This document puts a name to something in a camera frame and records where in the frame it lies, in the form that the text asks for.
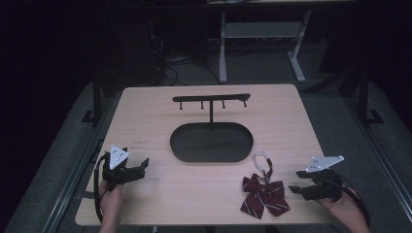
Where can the black metal hook rack stand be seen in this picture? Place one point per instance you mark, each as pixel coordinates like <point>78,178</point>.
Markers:
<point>211,142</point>

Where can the black metal stand leg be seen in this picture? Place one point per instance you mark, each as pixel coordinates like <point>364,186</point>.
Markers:
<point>364,97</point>
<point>96,100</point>

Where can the white metal desk frame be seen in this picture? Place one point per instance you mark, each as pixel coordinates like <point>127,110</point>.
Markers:
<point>262,29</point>

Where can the aluminium floor rail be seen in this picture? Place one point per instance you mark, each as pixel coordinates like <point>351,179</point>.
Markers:
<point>382,161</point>
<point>74,174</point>

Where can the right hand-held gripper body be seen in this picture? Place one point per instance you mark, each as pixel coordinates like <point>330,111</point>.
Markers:
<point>325,186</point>

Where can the person's right hand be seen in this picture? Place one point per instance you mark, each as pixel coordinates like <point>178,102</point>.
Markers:
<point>343,210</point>

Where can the person's left hand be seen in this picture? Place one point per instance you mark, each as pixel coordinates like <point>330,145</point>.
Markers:
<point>111,202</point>

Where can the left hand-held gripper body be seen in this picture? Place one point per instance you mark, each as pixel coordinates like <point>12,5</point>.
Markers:
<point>115,157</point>

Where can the maroon striped bow tie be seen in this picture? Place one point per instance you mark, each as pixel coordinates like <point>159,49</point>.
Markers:
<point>265,195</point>

